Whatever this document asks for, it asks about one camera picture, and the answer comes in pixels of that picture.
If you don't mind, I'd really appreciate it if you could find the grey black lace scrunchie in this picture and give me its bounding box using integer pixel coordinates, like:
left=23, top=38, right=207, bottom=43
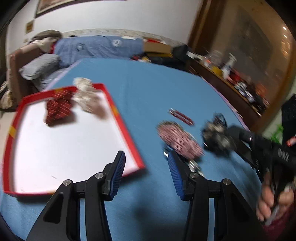
left=201, top=113, right=235, bottom=156

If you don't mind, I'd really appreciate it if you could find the dark red polka-dot scrunchie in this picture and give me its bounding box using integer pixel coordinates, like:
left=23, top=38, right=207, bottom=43
left=45, top=90, right=73, bottom=126

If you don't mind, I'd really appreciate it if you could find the white cherry print scrunchie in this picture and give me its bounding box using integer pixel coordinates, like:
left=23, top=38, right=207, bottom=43
left=72, top=77, right=106, bottom=119

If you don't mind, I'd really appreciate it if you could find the person's right hand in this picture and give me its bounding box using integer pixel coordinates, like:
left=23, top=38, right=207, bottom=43
left=256, top=172, right=294, bottom=221

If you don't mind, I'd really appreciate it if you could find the wooden sideboard shelf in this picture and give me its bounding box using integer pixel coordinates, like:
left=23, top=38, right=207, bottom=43
left=189, top=60, right=267, bottom=133

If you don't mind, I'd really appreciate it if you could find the red shallow cardboard box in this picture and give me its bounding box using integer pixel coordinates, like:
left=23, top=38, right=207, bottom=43
left=1, top=83, right=144, bottom=196

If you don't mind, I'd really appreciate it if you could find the white spray bottle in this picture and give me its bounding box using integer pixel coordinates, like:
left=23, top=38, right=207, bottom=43
left=221, top=53, right=237, bottom=80

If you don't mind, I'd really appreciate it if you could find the yellow container on shelf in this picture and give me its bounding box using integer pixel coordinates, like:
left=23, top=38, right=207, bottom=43
left=211, top=66, right=223, bottom=77

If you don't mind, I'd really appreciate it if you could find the red white plaid scrunchie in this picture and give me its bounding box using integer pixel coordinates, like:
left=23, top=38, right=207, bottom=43
left=157, top=121, right=204, bottom=159

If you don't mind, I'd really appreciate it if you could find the blue bed cover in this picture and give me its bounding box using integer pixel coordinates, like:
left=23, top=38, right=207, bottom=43
left=1, top=59, right=260, bottom=240

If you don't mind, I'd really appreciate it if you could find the brown cardboard box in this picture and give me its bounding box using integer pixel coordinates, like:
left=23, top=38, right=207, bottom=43
left=144, top=42, right=171, bottom=54

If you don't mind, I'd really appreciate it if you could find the brown sofa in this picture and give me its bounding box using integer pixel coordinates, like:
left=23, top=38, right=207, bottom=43
left=6, top=44, right=44, bottom=105

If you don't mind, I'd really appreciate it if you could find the grey pillow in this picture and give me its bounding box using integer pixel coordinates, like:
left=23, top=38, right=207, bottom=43
left=18, top=53, right=61, bottom=80

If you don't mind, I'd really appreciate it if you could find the blue checked quilt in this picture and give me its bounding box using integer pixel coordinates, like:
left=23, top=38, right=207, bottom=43
left=53, top=35, right=144, bottom=68

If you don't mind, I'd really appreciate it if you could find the framed horse painting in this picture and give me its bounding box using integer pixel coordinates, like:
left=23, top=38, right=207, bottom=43
left=34, top=0, right=127, bottom=19

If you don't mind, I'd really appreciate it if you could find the red bead bracelet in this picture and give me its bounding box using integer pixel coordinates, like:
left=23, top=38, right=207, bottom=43
left=168, top=108, right=195, bottom=126

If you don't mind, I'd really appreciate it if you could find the small framed wall picture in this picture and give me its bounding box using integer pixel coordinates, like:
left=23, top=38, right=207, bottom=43
left=25, top=20, right=34, bottom=34

